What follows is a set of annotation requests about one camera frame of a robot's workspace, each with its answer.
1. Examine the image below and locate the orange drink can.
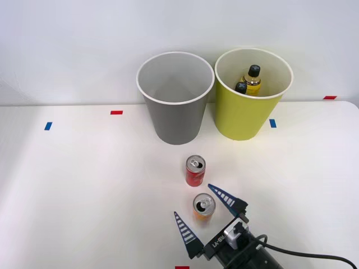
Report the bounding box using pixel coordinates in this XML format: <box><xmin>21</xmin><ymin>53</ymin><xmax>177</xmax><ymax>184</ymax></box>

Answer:
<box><xmin>192</xmin><ymin>193</ymin><xmax>217</xmax><ymax>229</ymax></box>

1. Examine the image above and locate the yellow-green plastic waste bin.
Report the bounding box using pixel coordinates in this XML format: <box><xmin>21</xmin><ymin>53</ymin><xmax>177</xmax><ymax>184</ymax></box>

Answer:
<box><xmin>214</xmin><ymin>48</ymin><xmax>294</xmax><ymax>142</ymax></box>

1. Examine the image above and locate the red drink can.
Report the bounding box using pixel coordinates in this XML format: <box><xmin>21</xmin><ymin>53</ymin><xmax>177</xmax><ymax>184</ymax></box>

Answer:
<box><xmin>185</xmin><ymin>155</ymin><xmax>207</xmax><ymax>188</ymax></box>

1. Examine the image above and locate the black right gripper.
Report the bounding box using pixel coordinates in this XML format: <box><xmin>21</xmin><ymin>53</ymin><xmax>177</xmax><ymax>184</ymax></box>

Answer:
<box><xmin>173</xmin><ymin>183</ymin><xmax>250</xmax><ymax>263</ymax></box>

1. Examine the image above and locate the yellow bottle with black cap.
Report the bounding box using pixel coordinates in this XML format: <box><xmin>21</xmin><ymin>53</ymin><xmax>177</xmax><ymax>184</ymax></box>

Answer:
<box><xmin>241</xmin><ymin>64</ymin><xmax>262</xmax><ymax>98</ymax></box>
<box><xmin>234</xmin><ymin>81</ymin><xmax>248</xmax><ymax>95</ymax></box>

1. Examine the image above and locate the grey plastic waste bin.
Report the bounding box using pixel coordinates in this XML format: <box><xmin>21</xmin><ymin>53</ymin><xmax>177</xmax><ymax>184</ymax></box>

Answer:
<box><xmin>136</xmin><ymin>51</ymin><xmax>215</xmax><ymax>146</ymax></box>

